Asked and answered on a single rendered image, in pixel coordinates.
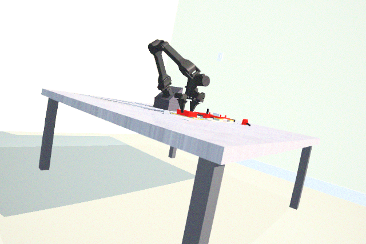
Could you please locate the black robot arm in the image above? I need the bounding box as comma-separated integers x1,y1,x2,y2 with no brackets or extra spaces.
148,39,210,100

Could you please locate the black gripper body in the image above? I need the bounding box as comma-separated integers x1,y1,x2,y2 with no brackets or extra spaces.
174,84,204,103

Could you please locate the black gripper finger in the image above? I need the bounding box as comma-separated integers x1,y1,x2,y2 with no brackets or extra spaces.
177,99,187,113
190,101,200,112

